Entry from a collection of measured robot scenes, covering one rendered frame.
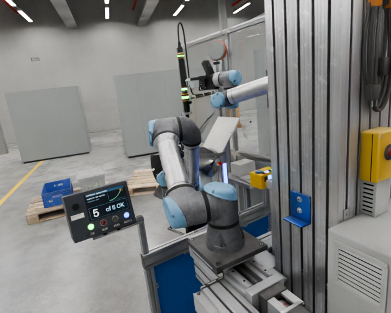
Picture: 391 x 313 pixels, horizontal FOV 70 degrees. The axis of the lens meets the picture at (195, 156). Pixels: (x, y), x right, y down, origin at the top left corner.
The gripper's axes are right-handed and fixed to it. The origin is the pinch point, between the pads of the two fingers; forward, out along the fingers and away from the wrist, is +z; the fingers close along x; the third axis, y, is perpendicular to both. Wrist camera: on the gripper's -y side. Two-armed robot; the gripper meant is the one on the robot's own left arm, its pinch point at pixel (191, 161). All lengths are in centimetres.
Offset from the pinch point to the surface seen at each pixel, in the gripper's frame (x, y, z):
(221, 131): -9.1, -7.6, 47.5
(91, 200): -5, 15, -71
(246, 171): 29, -18, 63
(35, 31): -443, 927, 783
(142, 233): 20, 8, -54
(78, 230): 4, 18, -79
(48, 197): 55, 286, 116
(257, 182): 19.4, -36.8, 6.3
